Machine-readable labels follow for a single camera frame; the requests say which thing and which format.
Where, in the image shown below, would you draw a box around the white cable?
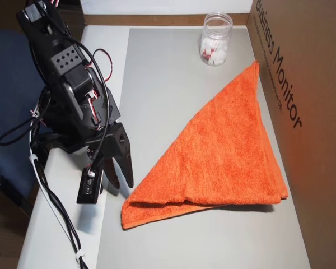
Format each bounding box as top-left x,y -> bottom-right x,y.
29,152 -> 85,269

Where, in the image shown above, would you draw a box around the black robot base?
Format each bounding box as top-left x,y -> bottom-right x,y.
33,86 -> 87,155

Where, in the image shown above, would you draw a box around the grey table mat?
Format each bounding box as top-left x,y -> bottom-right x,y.
96,27 -> 311,269

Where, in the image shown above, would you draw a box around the orange terry towel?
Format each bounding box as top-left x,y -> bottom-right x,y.
120,59 -> 290,231

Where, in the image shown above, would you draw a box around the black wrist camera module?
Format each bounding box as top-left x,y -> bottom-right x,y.
76,156 -> 104,205

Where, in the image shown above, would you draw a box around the red white label card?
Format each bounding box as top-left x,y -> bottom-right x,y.
201,41 -> 222,61

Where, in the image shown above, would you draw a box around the blue office chair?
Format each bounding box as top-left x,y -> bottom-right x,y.
0,29 -> 54,218

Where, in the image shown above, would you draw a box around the clear plastic jar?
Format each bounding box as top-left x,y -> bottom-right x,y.
199,11 -> 234,67

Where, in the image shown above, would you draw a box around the brown cardboard back panel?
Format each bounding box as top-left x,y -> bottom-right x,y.
82,13 -> 254,27

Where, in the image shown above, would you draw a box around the cardboard Business Monitor box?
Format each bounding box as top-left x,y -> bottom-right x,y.
249,0 -> 336,269

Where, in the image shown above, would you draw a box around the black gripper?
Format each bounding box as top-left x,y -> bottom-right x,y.
85,122 -> 134,194

